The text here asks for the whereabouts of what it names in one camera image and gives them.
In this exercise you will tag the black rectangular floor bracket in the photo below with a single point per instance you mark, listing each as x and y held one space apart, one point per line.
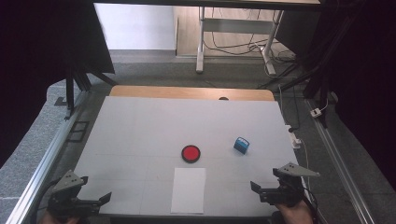
78 131

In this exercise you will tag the black metal stand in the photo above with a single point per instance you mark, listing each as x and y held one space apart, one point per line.
317 71

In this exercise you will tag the dark round table grommet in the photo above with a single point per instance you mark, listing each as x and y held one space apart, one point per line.
223 98

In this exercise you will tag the white power strip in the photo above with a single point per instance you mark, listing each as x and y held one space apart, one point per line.
294 138

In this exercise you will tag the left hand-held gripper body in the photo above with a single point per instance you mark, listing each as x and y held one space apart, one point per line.
67 183

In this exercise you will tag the person's left hand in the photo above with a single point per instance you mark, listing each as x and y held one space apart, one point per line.
57 221

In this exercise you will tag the person's right hand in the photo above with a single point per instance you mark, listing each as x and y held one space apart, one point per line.
295 215

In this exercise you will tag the blue stamp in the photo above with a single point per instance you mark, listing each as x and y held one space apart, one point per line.
241 145

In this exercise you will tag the white desk frame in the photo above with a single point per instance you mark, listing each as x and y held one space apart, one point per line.
236 26

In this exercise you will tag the black tripod stand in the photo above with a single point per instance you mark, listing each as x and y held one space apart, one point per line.
70 90

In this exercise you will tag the round red ink pad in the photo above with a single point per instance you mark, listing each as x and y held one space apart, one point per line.
190 153

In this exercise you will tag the small white adapter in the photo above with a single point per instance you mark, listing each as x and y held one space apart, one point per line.
315 112

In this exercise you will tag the aluminium rail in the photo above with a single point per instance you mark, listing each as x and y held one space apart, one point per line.
339 168
46 158

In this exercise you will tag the black curtain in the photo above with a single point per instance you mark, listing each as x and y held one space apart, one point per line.
367 77
37 56

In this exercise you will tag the white paper sheet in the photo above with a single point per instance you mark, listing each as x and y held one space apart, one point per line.
188 190

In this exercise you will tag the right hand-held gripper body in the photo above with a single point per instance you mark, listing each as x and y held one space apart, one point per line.
291 189

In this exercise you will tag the white table mat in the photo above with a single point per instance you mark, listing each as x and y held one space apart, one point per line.
155 130

